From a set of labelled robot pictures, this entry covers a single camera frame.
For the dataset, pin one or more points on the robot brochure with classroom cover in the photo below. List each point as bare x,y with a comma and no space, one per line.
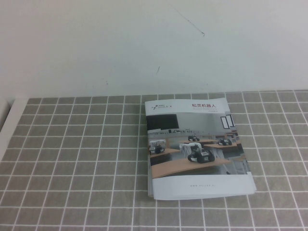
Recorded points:
192,144
231,121

